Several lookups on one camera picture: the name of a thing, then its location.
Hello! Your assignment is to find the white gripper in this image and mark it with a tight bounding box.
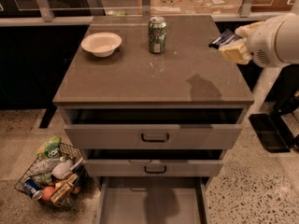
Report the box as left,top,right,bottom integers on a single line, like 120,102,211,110
219,18,280,68

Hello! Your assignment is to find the blue rxbar blueberry bar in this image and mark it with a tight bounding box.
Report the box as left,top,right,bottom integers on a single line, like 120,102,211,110
208,29,240,49

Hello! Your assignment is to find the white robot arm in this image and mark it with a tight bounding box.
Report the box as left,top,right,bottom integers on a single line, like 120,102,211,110
219,6,299,113

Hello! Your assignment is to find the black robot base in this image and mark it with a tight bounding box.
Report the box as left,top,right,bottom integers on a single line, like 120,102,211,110
249,114,299,153

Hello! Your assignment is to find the grey drawer cabinet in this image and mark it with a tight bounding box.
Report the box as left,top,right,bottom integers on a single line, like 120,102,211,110
51,14,255,224

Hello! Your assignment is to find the grey top drawer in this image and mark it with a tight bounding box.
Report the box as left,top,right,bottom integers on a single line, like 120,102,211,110
65,108,241,149

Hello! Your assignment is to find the grey drawer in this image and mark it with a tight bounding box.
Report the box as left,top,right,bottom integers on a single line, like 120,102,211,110
95,177,210,224
84,149,223,177
65,108,241,149

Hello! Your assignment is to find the grey middle drawer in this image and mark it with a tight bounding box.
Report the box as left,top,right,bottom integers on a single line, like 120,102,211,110
84,149,223,177

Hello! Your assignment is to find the grey bottom drawer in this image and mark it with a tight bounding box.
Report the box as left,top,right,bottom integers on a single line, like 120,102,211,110
95,177,210,224

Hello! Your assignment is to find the green soda can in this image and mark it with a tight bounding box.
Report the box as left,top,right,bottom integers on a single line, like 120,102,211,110
148,16,166,53

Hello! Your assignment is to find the cardboard box left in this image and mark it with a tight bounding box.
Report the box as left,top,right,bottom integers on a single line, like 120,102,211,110
150,0,197,15

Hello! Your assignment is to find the white bowl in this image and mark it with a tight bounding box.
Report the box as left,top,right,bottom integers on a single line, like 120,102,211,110
81,32,121,58

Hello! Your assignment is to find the white plastic bottle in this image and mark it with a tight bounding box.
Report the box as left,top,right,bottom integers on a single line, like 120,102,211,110
51,160,73,180

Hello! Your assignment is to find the green chip bag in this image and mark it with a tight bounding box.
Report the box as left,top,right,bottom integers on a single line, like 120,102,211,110
35,136,61,159

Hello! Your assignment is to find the clear plastic water bottle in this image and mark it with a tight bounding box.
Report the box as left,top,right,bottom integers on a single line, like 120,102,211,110
31,159,61,175

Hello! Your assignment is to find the brown snack box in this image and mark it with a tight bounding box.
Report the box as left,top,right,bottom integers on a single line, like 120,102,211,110
50,182,73,205

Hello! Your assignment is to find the orange fruit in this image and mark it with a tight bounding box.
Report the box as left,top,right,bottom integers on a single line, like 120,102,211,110
42,186,55,202

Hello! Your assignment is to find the blue soda can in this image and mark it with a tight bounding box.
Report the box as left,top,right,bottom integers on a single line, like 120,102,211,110
22,179,43,200

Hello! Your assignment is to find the wire basket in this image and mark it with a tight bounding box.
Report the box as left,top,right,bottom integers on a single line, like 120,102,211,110
14,143,88,209

